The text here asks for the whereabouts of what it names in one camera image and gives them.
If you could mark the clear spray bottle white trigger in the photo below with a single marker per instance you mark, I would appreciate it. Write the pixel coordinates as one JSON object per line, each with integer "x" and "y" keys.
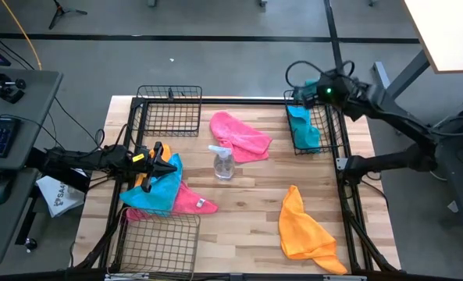
{"x": 224, "y": 166}

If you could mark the pink microfiber towel white tag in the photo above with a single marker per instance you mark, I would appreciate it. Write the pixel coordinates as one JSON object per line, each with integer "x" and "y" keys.
{"x": 192, "y": 203}

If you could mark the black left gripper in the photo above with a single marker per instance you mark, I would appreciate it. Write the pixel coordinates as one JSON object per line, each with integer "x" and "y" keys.
{"x": 143, "y": 164}

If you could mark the orange microfiber towel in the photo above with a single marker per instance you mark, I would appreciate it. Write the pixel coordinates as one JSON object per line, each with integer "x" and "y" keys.
{"x": 303, "y": 234}
{"x": 164, "y": 151}

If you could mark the grey side desk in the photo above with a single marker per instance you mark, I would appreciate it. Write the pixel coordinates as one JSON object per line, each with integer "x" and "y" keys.
{"x": 20, "y": 97}

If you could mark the black desk clamp device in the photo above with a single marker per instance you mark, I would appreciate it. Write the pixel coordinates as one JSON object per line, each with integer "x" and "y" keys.
{"x": 8, "y": 91}

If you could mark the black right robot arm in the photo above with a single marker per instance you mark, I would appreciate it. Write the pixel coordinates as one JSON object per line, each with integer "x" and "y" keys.
{"x": 391, "y": 113}

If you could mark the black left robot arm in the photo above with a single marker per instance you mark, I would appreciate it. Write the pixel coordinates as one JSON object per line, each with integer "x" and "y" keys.
{"x": 79, "y": 158}

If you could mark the black tripod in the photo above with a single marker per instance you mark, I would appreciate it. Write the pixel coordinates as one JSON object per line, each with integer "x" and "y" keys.
{"x": 61, "y": 11}

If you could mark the black computer mouse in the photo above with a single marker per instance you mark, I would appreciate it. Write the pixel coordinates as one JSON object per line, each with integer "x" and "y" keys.
{"x": 1, "y": 188}

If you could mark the dark arm base pedestal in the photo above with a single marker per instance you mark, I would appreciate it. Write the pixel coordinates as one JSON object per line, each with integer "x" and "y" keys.
{"x": 459, "y": 171}

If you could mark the black metal table frame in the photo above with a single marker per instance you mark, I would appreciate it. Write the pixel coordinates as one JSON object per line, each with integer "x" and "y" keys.
{"x": 254, "y": 102}

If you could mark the white printed paper bag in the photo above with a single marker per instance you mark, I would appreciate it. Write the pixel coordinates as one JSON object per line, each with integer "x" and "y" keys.
{"x": 59, "y": 195}

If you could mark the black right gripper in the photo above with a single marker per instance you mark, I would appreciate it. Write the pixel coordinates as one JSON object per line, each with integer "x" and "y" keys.
{"x": 328, "y": 91}

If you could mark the white table top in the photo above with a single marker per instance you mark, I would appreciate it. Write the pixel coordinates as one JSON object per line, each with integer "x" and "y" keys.
{"x": 446, "y": 31}

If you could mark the teal microfiber towel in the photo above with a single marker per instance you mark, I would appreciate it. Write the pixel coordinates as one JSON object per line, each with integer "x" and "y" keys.
{"x": 162, "y": 189}
{"x": 303, "y": 130}

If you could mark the grey table leg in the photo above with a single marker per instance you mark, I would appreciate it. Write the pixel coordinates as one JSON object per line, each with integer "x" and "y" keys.
{"x": 408, "y": 76}

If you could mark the black round knob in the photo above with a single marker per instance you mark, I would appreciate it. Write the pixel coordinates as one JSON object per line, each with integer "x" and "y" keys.
{"x": 30, "y": 244}

